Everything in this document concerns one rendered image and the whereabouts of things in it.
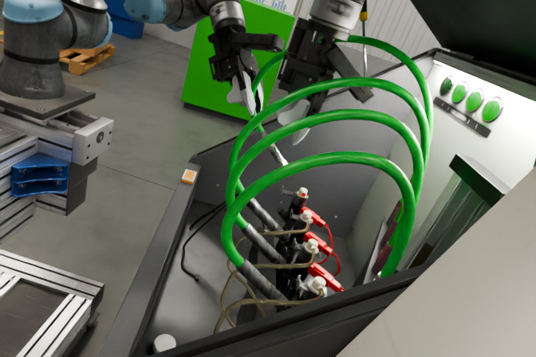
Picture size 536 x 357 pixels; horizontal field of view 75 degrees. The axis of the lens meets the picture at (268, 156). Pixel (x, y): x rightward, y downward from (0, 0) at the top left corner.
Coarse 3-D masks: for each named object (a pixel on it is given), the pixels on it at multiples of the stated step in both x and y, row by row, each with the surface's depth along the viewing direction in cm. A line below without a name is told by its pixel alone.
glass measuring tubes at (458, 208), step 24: (456, 168) 63; (480, 168) 60; (456, 192) 63; (480, 192) 56; (504, 192) 52; (432, 216) 68; (456, 216) 64; (480, 216) 56; (432, 240) 66; (456, 240) 62; (408, 264) 73
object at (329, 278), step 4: (316, 264) 55; (312, 268) 55; (316, 268) 54; (320, 268) 55; (308, 272) 55; (312, 272) 55; (316, 272) 54; (320, 272) 54; (324, 272) 54; (316, 276) 54; (320, 276) 54; (324, 276) 54; (328, 276) 54; (332, 276) 54; (328, 280) 53; (332, 280) 54; (328, 284) 53; (332, 284) 53; (336, 284) 53; (340, 284) 53; (332, 288) 53; (336, 288) 53
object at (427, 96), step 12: (360, 36) 64; (384, 48) 63; (396, 48) 62; (276, 60) 70; (408, 60) 62; (264, 72) 72; (420, 72) 62; (252, 84) 74; (420, 84) 62; (432, 108) 63; (432, 120) 63; (396, 204) 71
